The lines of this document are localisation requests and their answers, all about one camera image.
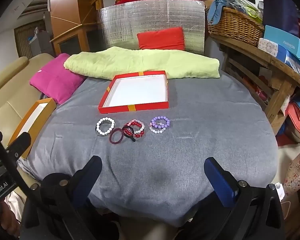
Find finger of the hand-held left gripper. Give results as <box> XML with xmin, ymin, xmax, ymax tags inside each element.
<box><xmin>4</xmin><ymin>131</ymin><xmax>32</xmax><ymax>156</ymax></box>

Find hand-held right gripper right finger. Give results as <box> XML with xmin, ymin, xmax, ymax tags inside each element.
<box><xmin>187</xmin><ymin>157</ymin><xmax>293</xmax><ymax>240</ymax></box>

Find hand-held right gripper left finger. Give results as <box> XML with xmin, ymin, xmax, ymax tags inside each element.
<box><xmin>21</xmin><ymin>155</ymin><xmax>120</xmax><ymax>240</ymax></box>

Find dark red bangle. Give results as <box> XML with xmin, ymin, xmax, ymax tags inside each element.
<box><xmin>109</xmin><ymin>127</ymin><xmax>125</xmax><ymax>146</ymax></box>

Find thin silver bangle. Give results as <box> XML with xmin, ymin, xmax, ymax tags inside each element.
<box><xmin>94</xmin><ymin>124</ymin><xmax>113</xmax><ymax>137</ymax></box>

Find black hair tie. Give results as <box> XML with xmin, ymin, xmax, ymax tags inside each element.
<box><xmin>122</xmin><ymin>126</ymin><xmax>136</xmax><ymax>143</ymax></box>

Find red bead bracelet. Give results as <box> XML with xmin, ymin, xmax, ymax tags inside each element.
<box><xmin>122</xmin><ymin>120</ymin><xmax>141</xmax><ymax>136</ymax></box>

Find pink and white bead bracelet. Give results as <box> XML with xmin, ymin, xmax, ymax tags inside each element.
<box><xmin>130</xmin><ymin>120</ymin><xmax>146</xmax><ymax>136</ymax></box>

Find clear pink purple bead bracelet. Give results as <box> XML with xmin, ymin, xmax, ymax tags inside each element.
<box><xmin>149</xmin><ymin>122</ymin><xmax>167</xmax><ymax>134</ymax></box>

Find red cardboard box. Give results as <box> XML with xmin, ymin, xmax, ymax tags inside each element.
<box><xmin>98</xmin><ymin>70</ymin><xmax>170</xmax><ymax>115</ymax></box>

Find person's left hand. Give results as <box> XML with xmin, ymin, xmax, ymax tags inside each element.
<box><xmin>0</xmin><ymin>199</ymin><xmax>21</xmax><ymax>238</ymax></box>

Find orange cardboard box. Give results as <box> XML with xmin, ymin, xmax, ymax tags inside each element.
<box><xmin>8</xmin><ymin>97</ymin><xmax>57</xmax><ymax>159</ymax></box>

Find beige sofa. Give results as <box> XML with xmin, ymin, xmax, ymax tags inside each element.
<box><xmin>0</xmin><ymin>53</ymin><xmax>56</xmax><ymax>180</ymax></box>

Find magenta cushion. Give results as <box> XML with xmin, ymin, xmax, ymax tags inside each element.
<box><xmin>29</xmin><ymin>53</ymin><xmax>86</xmax><ymax>105</ymax></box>

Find floral paper bag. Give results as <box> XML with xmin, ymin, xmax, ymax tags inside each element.
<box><xmin>282</xmin><ymin>146</ymin><xmax>300</xmax><ymax>197</ymax></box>

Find stack of red bags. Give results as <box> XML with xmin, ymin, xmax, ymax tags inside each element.
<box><xmin>277</xmin><ymin>101</ymin><xmax>300</xmax><ymax>147</ymax></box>

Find wooden shelf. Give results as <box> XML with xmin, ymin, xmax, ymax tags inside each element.
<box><xmin>209</xmin><ymin>34</ymin><xmax>300</xmax><ymax>128</ymax></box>

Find light green pillow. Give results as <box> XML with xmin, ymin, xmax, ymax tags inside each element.
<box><xmin>63</xmin><ymin>46</ymin><xmax>221</xmax><ymax>80</ymax></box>

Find wooden cabinet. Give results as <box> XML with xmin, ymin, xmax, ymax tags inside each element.
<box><xmin>48</xmin><ymin>0</ymin><xmax>98</xmax><ymax>57</ymax></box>

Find white floral box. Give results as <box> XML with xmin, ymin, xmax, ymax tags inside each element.
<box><xmin>257</xmin><ymin>37</ymin><xmax>300</xmax><ymax>77</ymax></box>

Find red cushion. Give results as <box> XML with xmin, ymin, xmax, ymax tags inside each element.
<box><xmin>137</xmin><ymin>26</ymin><xmax>186</xmax><ymax>51</ymax></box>

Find light blue flat box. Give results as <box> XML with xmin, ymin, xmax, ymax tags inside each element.
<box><xmin>262</xmin><ymin>25</ymin><xmax>300</xmax><ymax>70</ymax></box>

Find wicker basket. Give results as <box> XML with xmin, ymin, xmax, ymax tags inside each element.
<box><xmin>205</xmin><ymin>6</ymin><xmax>265</xmax><ymax>47</ymax></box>

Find silver foil insulation mat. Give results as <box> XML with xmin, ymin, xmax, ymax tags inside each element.
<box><xmin>97</xmin><ymin>0</ymin><xmax>206</xmax><ymax>54</ymax></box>

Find dark blue bag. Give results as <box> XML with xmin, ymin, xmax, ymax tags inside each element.
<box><xmin>260</xmin><ymin>0</ymin><xmax>300</xmax><ymax>43</ymax></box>

